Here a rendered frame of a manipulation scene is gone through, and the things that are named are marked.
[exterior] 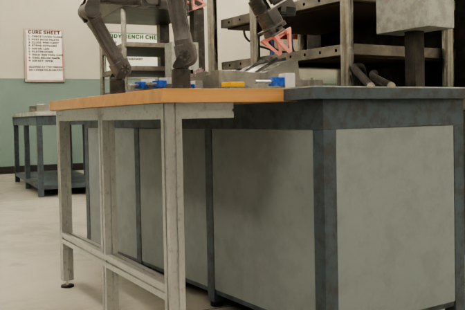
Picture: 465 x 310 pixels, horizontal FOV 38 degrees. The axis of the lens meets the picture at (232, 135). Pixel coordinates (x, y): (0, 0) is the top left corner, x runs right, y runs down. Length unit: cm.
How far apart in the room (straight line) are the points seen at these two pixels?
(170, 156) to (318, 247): 52
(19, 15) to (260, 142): 776
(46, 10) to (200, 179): 744
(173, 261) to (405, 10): 159
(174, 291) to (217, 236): 61
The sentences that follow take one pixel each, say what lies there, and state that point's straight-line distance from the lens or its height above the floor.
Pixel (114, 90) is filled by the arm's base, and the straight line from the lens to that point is 274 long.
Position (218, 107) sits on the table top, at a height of 74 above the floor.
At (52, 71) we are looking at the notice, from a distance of 974.
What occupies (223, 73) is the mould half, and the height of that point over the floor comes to 88.
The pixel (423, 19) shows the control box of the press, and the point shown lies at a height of 110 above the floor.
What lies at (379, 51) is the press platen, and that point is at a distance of 326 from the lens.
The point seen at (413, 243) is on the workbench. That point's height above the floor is 29.
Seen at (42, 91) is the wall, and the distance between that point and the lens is 972.
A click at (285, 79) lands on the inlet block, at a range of 219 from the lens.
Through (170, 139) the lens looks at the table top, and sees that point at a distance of 189.
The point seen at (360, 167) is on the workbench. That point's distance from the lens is 209.
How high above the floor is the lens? 72
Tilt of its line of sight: 2 degrees down
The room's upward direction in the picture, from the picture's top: 1 degrees counter-clockwise
